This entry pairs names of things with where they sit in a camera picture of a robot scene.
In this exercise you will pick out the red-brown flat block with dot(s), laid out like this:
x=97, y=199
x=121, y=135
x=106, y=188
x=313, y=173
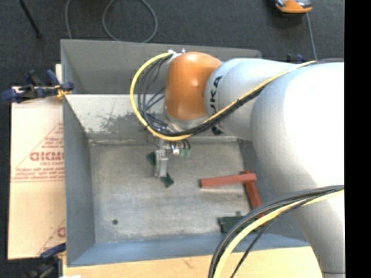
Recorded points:
x=252, y=194
x=223, y=181

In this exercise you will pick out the brown cardboard board red print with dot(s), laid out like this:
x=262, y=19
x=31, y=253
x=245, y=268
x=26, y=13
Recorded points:
x=34, y=201

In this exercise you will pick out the dark green block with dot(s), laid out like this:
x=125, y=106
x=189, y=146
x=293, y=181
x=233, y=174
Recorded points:
x=230, y=224
x=167, y=180

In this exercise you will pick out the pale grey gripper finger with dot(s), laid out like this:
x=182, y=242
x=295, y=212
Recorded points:
x=158, y=164
x=164, y=165

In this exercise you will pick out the grey metal bin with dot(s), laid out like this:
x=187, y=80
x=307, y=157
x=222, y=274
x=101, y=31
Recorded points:
x=130, y=207

